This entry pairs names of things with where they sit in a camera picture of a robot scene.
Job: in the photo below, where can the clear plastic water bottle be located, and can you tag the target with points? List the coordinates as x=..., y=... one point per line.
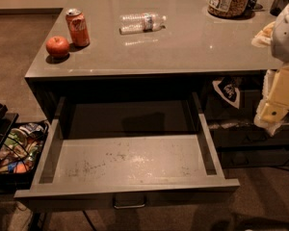
x=141, y=22

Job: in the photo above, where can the grey counter cabinet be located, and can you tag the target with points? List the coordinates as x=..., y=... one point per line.
x=192, y=50

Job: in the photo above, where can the grey top drawer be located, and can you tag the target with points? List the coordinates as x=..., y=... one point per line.
x=127, y=156

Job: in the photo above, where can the orange soda can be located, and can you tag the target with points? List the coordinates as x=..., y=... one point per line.
x=77, y=26

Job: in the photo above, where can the black bin of snacks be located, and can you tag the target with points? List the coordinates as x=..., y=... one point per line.
x=20, y=150

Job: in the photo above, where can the red apple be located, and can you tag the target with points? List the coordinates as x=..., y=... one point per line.
x=57, y=47

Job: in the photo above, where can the black white snack bag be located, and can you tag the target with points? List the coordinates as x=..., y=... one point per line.
x=228, y=91

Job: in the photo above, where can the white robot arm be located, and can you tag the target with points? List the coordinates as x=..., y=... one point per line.
x=276, y=35

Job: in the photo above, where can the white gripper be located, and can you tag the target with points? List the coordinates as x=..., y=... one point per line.
x=286, y=36

